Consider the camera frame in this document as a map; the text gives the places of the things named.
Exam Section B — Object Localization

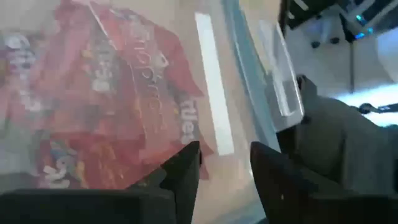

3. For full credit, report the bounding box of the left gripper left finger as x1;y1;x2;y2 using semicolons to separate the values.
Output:
0;141;200;224

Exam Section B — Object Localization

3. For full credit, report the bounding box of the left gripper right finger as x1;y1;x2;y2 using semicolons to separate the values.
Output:
251;141;398;224

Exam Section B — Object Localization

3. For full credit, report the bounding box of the red candy packet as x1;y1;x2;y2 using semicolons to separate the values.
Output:
52;0;131;138
0;30;60;131
39;132;150;191
88;1;215;162

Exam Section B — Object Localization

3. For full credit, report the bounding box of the large clear plastic container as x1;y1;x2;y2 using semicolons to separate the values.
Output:
0;0;280;224

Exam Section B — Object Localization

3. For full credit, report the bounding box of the large teal-rimmed clear lid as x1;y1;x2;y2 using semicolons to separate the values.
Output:
0;0;305;224

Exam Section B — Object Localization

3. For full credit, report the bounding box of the black flat floor object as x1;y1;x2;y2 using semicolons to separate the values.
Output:
357;101;398;115

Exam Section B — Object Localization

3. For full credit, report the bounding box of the black wheeled furniture base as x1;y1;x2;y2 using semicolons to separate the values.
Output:
278;0;398;94

